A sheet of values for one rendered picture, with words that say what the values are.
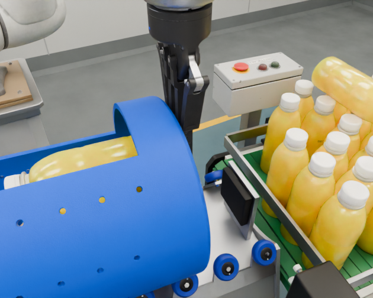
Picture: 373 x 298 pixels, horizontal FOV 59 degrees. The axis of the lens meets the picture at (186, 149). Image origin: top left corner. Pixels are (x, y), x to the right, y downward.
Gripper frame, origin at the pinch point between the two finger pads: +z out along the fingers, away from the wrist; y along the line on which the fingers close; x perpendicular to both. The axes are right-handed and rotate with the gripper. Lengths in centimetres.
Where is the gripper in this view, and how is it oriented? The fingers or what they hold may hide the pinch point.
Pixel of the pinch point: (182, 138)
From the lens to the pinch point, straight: 50.9
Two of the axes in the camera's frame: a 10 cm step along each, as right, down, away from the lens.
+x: -9.3, 2.4, -2.8
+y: -3.7, -6.1, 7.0
